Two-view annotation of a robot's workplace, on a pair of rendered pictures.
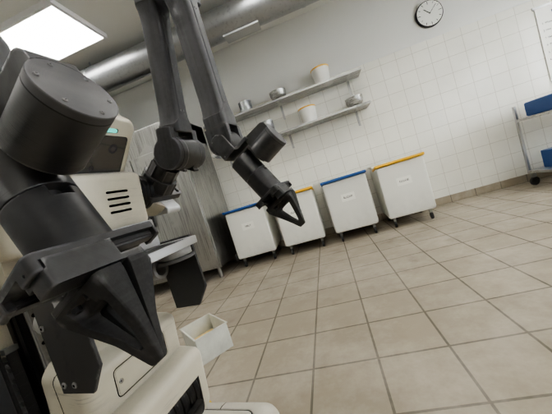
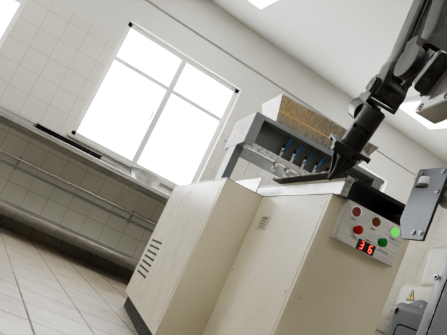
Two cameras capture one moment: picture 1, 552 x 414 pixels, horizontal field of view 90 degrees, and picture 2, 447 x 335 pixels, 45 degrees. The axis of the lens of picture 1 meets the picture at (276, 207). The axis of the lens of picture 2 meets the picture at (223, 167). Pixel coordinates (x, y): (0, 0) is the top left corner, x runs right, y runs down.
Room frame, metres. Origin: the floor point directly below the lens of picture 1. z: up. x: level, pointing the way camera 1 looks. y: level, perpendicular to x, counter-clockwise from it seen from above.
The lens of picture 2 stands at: (1.55, 0.92, 0.44)
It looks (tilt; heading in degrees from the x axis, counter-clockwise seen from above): 10 degrees up; 236
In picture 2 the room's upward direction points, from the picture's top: 25 degrees clockwise
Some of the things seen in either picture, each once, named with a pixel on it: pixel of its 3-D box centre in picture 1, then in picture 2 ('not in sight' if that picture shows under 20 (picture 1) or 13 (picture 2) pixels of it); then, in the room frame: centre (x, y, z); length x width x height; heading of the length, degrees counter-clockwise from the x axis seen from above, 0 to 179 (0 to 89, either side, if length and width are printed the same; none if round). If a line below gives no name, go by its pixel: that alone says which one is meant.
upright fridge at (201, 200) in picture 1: (166, 210); not in sight; (3.88, 1.47, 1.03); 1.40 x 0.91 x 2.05; 79
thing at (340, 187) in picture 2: not in sight; (251, 192); (-0.11, -1.25, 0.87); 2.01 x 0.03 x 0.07; 69
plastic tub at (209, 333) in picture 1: (206, 337); not in sight; (1.75, 0.68, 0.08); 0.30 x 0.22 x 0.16; 36
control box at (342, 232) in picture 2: not in sight; (368, 233); (0.10, -0.29, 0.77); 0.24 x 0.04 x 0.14; 159
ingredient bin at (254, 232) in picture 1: (255, 231); not in sight; (3.79, 0.37, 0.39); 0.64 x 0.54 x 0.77; 171
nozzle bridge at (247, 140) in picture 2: not in sight; (295, 180); (-0.21, -1.10, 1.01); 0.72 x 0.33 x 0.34; 159
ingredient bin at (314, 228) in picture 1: (301, 218); not in sight; (3.66, -0.27, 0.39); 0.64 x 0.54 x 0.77; 170
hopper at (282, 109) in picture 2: not in sight; (313, 137); (-0.21, -1.10, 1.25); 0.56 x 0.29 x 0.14; 159
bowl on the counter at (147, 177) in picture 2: not in sight; (144, 179); (-0.78, -3.75, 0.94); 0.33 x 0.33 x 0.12
